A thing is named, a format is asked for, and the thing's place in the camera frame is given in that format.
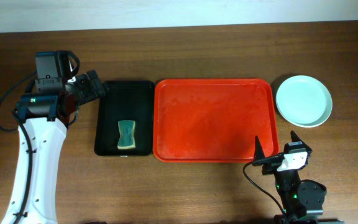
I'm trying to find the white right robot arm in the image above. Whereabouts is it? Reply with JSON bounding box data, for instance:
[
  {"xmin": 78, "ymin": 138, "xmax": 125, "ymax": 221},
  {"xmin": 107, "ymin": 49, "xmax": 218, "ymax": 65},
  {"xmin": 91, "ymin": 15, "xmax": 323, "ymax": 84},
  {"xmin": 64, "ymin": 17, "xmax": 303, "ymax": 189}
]
[{"xmin": 252, "ymin": 131, "xmax": 327, "ymax": 223}]

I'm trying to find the white plate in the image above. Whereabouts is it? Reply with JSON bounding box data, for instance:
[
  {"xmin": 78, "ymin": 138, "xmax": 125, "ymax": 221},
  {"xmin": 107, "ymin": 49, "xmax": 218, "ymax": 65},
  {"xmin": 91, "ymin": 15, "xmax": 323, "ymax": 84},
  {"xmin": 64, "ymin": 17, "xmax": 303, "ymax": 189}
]
[{"xmin": 288, "ymin": 120, "xmax": 324, "ymax": 128}]

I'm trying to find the mint green plate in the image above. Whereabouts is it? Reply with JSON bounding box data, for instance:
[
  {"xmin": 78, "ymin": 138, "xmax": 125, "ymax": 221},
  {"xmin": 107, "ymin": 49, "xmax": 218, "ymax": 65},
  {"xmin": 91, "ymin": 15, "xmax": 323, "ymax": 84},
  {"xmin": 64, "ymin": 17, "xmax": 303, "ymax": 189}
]
[{"xmin": 275, "ymin": 75, "xmax": 333, "ymax": 125}]

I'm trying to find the red plastic tray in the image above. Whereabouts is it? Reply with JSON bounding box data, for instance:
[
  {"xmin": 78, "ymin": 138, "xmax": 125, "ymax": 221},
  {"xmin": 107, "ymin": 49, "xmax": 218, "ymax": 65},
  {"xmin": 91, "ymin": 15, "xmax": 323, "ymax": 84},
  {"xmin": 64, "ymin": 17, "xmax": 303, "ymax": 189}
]
[{"xmin": 153, "ymin": 78, "xmax": 280, "ymax": 163}]

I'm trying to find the light blue plate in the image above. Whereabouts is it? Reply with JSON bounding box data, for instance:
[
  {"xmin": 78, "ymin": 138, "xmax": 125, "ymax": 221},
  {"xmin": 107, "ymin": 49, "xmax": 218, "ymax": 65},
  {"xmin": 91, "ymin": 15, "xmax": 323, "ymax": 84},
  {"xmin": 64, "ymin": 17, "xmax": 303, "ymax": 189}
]
[{"xmin": 278, "ymin": 104, "xmax": 332, "ymax": 123}]

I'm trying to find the green and yellow sponge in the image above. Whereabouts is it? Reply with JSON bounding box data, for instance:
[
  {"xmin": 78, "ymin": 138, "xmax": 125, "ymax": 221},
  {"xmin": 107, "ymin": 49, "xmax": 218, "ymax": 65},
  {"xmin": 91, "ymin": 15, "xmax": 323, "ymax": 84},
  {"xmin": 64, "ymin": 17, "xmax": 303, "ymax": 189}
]
[{"xmin": 117, "ymin": 120, "xmax": 135, "ymax": 150}]

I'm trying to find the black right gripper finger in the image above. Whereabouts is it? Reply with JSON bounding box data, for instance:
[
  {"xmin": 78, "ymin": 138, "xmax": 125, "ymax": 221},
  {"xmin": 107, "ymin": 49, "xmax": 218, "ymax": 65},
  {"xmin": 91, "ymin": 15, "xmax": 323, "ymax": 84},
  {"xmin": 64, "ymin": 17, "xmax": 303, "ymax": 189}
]
[
  {"xmin": 290, "ymin": 130, "xmax": 303, "ymax": 144},
  {"xmin": 254, "ymin": 136, "xmax": 265, "ymax": 159}
]

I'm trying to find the black plastic tray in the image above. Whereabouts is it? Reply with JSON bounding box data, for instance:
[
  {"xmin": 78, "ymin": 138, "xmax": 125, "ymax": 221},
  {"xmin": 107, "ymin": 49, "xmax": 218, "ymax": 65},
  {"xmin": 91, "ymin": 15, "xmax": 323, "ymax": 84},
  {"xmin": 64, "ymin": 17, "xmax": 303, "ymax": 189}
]
[{"xmin": 94, "ymin": 80, "xmax": 155, "ymax": 156}]

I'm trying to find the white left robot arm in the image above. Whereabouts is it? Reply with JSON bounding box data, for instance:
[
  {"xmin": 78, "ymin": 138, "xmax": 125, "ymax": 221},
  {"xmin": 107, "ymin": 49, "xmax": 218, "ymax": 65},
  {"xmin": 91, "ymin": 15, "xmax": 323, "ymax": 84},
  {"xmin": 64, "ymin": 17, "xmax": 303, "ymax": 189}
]
[{"xmin": 3, "ymin": 69, "xmax": 105, "ymax": 223}]

